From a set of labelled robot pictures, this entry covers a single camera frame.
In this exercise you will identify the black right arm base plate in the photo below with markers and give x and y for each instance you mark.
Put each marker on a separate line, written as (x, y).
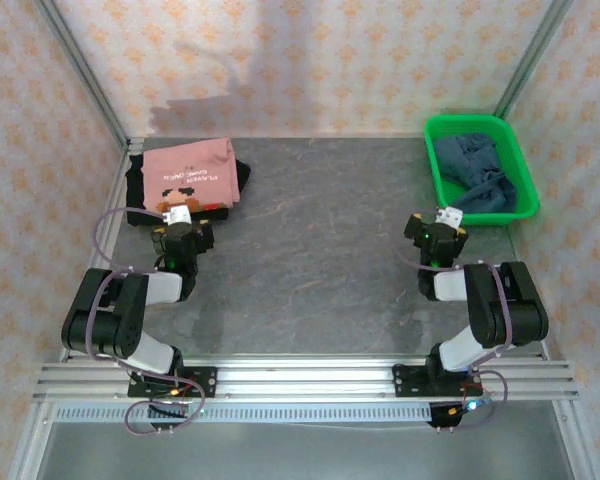
(410, 380)

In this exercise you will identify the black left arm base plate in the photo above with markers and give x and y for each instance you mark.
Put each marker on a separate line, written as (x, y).
(205, 380)

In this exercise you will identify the navy folded t-shirt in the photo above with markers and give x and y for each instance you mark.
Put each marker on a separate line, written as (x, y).
(245, 177)

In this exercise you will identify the aluminium mounting rail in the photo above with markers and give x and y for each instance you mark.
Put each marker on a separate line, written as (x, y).
(305, 375)

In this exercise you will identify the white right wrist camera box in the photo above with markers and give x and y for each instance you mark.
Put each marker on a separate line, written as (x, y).
(451, 216)

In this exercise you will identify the aluminium table edge rail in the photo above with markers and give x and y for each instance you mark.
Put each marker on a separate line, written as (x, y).
(114, 200)

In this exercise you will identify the grey metal panel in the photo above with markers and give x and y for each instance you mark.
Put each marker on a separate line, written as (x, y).
(300, 455)

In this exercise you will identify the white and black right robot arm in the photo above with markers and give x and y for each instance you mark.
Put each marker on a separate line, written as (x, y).
(505, 310)

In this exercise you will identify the black folded t-shirt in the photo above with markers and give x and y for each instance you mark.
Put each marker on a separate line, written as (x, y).
(136, 200)

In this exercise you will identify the blue t-shirt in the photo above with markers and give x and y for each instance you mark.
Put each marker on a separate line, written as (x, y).
(475, 165)

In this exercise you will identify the aluminium frame post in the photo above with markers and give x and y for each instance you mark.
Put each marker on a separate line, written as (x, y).
(530, 55)
(85, 70)

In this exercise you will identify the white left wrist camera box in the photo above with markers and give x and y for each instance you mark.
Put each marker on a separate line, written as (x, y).
(176, 215)

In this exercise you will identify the green plastic basket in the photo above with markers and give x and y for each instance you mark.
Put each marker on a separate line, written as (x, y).
(522, 172)

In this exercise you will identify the pink folded pixel-print t-shirt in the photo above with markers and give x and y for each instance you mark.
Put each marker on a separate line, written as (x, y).
(190, 170)

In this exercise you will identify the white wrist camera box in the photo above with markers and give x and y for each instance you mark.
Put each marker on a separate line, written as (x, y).
(451, 216)
(176, 215)

